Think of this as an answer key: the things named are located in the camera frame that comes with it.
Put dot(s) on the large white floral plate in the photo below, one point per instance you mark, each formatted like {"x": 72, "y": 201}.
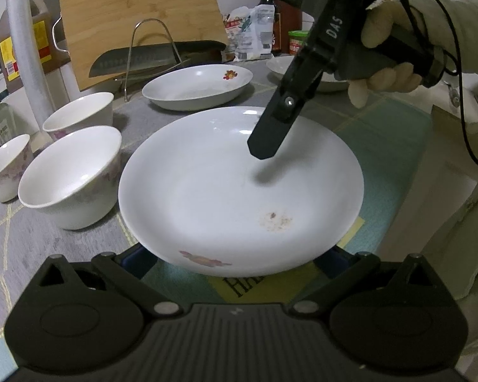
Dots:
{"x": 207, "y": 191}

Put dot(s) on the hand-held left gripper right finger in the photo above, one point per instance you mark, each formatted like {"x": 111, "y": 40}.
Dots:
{"x": 334, "y": 260}

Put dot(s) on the grey checked table mat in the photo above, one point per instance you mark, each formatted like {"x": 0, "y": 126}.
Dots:
{"x": 8, "y": 246}

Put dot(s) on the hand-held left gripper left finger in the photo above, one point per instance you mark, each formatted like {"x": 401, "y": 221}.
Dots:
{"x": 133, "y": 260}

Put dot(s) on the person's beige clothing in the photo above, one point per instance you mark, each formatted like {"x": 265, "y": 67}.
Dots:
{"x": 442, "y": 207}

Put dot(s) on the small white floral bowl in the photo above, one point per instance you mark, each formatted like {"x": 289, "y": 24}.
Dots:
{"x": 2, "y": 167}

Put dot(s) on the white plastic wrap roll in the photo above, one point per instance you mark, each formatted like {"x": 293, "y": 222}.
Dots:
{"x": 24, "y": 47}

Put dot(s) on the person's right hand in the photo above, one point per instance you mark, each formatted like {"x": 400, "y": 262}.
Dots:
{"x": 382, "y": 20}

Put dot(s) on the white seasoning bag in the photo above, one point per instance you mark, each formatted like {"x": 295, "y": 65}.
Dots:
{"x": 263, "y": 28}

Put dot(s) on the black kitchen cleaver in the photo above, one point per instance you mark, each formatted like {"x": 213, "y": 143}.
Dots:
{"x": 151, "y": 57}

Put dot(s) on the red sauce jar green lid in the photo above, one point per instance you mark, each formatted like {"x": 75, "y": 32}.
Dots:
{"x": 298, "y": 41}

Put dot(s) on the steel pot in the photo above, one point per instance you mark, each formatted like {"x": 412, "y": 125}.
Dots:
{"x": 57, "y": 43}

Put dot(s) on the bamboo cutting board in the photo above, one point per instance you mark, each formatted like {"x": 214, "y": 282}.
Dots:
{"x": 143, "y": 0}

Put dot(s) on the brown cooking oil jug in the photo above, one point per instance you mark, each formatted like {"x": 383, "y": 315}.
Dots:
{"x": 40, "y": 28}

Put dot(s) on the person's right forearm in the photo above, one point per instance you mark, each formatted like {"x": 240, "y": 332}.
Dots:
{"x": 462, "y": 36}

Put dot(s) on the brown knife block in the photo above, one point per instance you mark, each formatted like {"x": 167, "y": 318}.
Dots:
{"x": 291, "y": 20}

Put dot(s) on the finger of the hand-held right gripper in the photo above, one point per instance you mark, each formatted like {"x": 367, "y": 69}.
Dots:
{"x": 269, "y": 135}

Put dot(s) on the red and white snack bag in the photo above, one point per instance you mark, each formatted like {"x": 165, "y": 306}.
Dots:
{"x": 235, "y": 32}

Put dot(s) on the white plate red flower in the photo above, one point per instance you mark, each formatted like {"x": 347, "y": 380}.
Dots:
{"x": 191, "y": 85}

